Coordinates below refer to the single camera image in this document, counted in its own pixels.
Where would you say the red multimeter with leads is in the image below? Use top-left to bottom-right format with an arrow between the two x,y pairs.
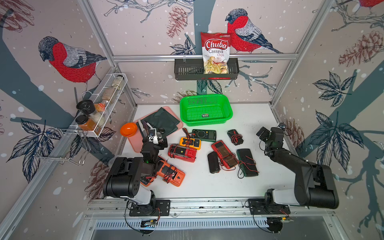
168,144 -> 197,163

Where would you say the green-black multimeter with leads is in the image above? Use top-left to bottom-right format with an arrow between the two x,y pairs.
236,149 -> 259,179

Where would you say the yellow multimeter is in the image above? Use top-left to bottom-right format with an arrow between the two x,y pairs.
179,137 -> 202,150

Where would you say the red slim multimeter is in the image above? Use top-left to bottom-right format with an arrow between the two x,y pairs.
211,140 -> 239,171

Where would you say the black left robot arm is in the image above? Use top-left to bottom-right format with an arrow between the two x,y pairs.
103,128 -> 168,209

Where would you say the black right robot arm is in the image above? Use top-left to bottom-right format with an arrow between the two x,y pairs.
257,127 -> 340,210

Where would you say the large orange multimeter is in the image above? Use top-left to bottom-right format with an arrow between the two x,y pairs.
156,159 -> 186,187

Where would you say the small black multimeter with leads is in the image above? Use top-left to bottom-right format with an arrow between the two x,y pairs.
227,129 -> 244,146

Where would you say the small orange-black multimeter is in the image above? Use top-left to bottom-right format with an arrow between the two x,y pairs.
141,176 -> 156,187

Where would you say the dark green multimeter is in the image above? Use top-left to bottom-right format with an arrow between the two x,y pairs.
191,129 -> 217,143

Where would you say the green plastic basket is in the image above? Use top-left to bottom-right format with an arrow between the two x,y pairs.
180,94 -> 233,127

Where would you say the pink cutting board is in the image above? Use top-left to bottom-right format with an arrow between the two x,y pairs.
128,106 -> 183,153

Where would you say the dark green cloth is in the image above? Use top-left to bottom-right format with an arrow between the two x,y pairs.
143,108 -> 180,137

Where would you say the orange plastic bowl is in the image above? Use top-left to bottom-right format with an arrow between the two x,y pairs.
120,123 -> 138,138

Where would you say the black rectangular case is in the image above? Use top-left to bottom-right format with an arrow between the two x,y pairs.
208,152 -> 220,174

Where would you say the black-lid spice jar front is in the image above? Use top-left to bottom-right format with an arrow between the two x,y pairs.
75,115 -> 97,131

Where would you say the black-lid spice jar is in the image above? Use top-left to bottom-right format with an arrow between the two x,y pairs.
76,100 -> 97,116
75,115 -> 97,131

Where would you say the black-lid spice jar rear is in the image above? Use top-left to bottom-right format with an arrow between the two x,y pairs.
76,100 -> 97,116

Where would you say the Chuba cassava chips bag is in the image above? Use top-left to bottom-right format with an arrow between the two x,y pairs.
201,33 -> 231,74

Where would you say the white wire spice rack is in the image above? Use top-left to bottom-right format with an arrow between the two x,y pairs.
59,73 -> 128,138

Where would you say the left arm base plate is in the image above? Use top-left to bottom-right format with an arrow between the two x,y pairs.
128,200 -> 171,217

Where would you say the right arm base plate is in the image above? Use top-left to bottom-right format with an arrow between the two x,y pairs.
247,199 -> 291,216

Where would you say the black wall-mounted basket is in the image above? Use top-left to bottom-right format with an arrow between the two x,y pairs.
174,59 -> 240,81

